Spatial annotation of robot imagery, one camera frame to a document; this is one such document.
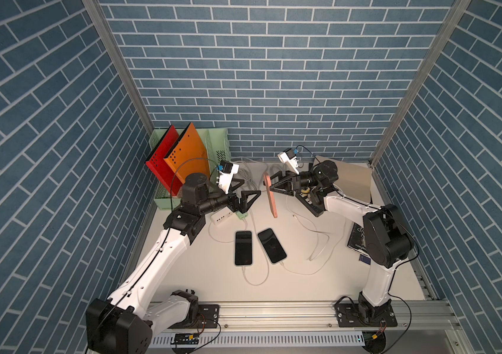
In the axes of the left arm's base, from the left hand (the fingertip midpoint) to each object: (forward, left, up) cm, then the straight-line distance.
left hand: (257, 189), depth 69 cm
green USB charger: (+9, +7, -30) cm, 32 cm away
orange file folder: (+25, +29, -9) cm, 39 cm away
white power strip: (+7, +15, -27) cm, 32 cm away
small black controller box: (-36, +23, -35) cm, 55 cm away
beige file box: (+31, -51, -32) cm, 68 cm away
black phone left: (-6, +5, -31) cm, 32 cm away
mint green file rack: (+37, +20, -12) cm, 43 cm away
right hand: (+1, -5, -2) cm, 6 cm away
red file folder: (+16, +38, -5) cm, 41 cm away
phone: (0, -3, +3) cm, 4 cm away
